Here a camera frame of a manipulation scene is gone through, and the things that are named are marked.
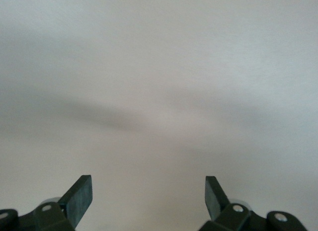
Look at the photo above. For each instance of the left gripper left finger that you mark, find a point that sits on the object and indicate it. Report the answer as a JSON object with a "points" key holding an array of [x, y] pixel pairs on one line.
{"points": [[79, 198]]}

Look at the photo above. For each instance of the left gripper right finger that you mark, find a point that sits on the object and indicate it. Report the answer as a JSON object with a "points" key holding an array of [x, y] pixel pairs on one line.
{"points": [[213, 198]]}

